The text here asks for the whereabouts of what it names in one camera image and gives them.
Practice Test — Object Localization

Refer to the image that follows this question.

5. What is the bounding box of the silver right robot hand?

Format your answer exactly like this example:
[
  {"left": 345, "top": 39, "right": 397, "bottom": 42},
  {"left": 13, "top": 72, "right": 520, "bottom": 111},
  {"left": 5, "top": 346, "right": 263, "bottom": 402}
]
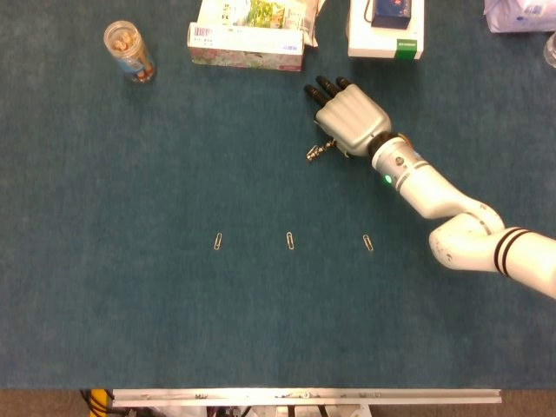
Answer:
[{"left": 302, "top": 76, "right": 393, "bottom": 158}]

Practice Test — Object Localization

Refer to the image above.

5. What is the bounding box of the silver magnetic bead rod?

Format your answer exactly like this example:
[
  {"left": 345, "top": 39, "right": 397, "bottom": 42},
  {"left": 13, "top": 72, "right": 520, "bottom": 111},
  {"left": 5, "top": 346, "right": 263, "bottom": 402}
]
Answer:
[{"left": 308, "top": 137, "right": 339, "bottom": 157}]

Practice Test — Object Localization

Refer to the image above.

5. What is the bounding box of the white box green label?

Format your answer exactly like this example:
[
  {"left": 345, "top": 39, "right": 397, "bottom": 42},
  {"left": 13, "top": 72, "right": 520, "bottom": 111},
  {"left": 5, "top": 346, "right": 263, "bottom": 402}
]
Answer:
[{"left": 347, "top": 0, "right": 425, "bottom": 61}]

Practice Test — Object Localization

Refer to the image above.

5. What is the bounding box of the dark blue small box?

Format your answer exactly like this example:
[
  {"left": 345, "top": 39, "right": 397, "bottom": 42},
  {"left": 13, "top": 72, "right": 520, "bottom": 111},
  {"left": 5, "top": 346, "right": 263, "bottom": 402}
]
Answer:
[{"left": 370, "top": 0, "right": 413, "bottom": 30}]

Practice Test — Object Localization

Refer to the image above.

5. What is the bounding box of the floral tissue box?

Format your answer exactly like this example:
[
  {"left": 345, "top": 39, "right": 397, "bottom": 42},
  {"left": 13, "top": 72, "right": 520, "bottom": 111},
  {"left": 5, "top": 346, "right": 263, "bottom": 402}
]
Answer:
[{"left": 187, "top": 22, "right": 306, "bottom": 73}]

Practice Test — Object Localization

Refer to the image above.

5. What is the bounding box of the white wet wipes pack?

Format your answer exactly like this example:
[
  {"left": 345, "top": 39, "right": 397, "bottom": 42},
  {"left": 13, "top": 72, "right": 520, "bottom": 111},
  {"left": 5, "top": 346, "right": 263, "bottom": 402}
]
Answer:
[{"left": 196, "top": 0, "right": 326, "bottom": 48}]

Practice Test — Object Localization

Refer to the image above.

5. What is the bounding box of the white bag blue print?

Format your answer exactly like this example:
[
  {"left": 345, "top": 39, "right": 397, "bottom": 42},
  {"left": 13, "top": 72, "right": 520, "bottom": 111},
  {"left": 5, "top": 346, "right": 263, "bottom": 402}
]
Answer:
[{"left": 483, "top": 0, "right": 556, "bottom": 35}]

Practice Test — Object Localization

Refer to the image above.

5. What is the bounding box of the teal felt table mat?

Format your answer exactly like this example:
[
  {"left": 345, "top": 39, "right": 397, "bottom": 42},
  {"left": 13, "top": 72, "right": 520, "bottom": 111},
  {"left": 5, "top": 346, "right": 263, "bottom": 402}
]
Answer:
[{"left": 0, "top": 0, "right": 556, "bottom": 391}]

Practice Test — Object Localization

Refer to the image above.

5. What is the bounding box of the clear water bottle green label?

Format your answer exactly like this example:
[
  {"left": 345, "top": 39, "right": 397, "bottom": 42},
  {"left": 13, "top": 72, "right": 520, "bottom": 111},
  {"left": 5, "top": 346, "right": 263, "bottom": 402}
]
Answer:
[{"left": 542, "top": 30, "right": 556, "bottom": 69}]

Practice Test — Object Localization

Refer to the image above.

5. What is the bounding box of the clear plastic jar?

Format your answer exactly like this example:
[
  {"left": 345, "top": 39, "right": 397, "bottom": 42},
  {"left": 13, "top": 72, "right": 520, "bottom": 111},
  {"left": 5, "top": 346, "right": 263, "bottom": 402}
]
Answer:
[{"left": 103, "top": 20, "right": 156, "bottom": 83}]

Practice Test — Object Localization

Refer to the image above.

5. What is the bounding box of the aluminium rail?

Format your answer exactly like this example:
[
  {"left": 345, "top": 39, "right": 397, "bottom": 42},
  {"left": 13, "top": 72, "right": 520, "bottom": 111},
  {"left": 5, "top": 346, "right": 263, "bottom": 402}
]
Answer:
[{"left": 111, "top": 387, "right": 503, "bottom": 408}]

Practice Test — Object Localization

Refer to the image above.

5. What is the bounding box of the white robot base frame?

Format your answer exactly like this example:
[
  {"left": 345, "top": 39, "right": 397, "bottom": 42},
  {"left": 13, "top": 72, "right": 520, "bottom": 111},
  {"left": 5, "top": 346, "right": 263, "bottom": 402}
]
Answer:
[{"left": 164, "top": 403, "right": 373, "bottom": 417}]

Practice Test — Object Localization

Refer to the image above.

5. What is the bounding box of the yellow and black cable bundle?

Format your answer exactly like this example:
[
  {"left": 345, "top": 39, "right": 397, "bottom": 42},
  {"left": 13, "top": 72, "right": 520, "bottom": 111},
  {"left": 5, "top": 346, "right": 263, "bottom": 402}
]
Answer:
[{"left": 80, "top": 388, "right": 115, "bottom": 417}]

